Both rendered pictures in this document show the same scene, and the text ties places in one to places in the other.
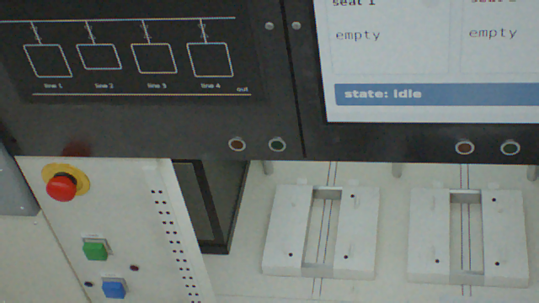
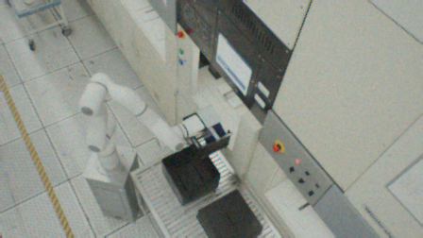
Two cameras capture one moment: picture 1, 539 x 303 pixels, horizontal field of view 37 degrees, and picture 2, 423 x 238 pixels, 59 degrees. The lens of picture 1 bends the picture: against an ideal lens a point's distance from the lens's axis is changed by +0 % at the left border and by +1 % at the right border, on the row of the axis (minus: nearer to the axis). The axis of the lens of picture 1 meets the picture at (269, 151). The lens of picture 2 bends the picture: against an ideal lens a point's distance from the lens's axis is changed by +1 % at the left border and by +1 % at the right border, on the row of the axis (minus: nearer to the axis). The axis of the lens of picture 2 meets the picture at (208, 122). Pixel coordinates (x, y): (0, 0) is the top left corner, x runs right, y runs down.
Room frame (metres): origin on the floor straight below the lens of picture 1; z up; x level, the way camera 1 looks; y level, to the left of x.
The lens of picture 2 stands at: (-0.47, -0.87, 2.98)
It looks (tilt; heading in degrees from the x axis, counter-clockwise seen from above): 57 degrees down; 35
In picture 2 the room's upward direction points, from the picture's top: 7 degrees clockwise
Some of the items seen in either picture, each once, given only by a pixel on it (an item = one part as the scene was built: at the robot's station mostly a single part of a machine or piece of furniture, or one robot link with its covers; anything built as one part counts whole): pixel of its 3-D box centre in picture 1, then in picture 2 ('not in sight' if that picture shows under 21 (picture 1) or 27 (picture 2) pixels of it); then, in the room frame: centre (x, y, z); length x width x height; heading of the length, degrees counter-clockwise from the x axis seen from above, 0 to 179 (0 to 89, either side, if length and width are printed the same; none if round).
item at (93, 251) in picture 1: (96, 249); not in sight; (0.78, 0.28, 1.20); 0.03 x 0.02 x 0.03; 73
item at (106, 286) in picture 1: (114, 288); not in sight; (0.78, 0.28, 1.10); 0.03 x 0.02 x 0.03; 73
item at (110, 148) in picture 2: not in sight; (104, 134); (0.07, 0.24, 1.07); 0.19 x 0.12 x 0.24; 29
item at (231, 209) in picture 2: not in sight; (229, 221); (0.24, -0.62, 0.83); 0.29 x 0.29 x 0.13; 72
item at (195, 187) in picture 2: not in sight; (190, 173); (0.30, -0.24, 0.85); 0.28 x 0.28 x 0.17; 72
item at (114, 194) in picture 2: not in sight; (118, 185); (0.04, 0.22, 0.38); 0.28 x 0.28 x 0.76; 28
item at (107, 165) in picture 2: not in sight; (108, 155); (0.04, 0.22, 0.85); 0.19 x 0.19 x 0.18
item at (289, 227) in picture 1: (322, 227); (236, 92); (0.98, -0.07, 0.89); 0.22 x 0.21 x 0.04; 163
